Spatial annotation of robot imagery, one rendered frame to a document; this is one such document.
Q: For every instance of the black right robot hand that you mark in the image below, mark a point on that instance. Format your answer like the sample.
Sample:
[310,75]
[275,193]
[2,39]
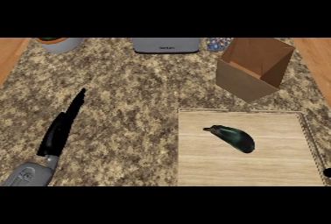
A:
[328,173]

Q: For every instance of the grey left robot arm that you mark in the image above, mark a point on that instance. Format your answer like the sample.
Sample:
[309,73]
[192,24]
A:
[28,174]

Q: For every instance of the pale wooden tray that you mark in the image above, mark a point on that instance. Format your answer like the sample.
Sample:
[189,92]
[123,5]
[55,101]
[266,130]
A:
[247,151]

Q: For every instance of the dark green eggplant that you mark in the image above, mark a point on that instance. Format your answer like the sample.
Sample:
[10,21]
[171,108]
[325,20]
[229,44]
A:
[235,138]

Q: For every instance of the brown cardboard box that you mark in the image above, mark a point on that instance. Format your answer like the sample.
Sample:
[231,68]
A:
[254,68]

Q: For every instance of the blue patterned container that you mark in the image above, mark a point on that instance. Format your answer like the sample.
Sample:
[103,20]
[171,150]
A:
[217,43]

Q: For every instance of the grey flat appliance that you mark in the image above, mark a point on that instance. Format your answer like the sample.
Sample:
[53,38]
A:
[166,45]

